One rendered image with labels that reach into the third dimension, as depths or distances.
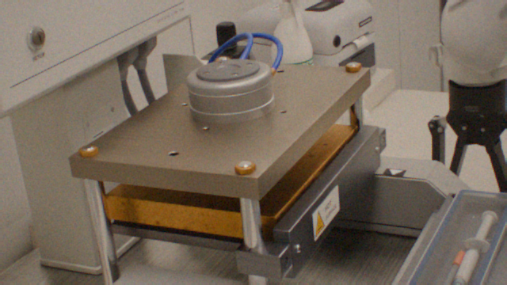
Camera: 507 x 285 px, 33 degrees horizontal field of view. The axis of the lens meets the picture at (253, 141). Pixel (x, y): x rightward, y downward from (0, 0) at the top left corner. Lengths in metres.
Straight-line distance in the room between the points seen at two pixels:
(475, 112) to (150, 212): 0.53
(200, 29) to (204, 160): 1.09
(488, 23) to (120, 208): 0.45
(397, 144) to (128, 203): 0.91
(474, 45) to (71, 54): 0.44
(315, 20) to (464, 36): 0.74
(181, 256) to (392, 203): 0.23
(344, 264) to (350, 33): 0.92
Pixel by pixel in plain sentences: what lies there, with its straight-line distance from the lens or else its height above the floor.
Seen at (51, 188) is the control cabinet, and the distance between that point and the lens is 0.89.
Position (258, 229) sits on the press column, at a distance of 0.67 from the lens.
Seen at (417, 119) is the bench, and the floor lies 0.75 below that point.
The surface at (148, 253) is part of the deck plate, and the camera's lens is 0.93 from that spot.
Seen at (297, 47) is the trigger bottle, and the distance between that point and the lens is 1.61.
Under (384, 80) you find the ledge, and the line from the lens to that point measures 1.83.
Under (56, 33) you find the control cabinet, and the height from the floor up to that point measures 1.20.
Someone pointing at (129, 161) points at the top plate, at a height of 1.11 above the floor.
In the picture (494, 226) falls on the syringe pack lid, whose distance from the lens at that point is 0.78.
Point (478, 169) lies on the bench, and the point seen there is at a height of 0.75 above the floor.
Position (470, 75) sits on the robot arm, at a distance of 1.12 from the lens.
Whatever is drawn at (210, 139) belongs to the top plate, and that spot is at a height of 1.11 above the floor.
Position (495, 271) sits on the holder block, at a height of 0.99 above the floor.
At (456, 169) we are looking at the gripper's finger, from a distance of 1.21.
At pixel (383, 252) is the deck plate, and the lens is 0.89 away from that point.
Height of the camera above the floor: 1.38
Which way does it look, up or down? 22 degrees down
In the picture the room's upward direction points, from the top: 6 degrees counter-clockwise
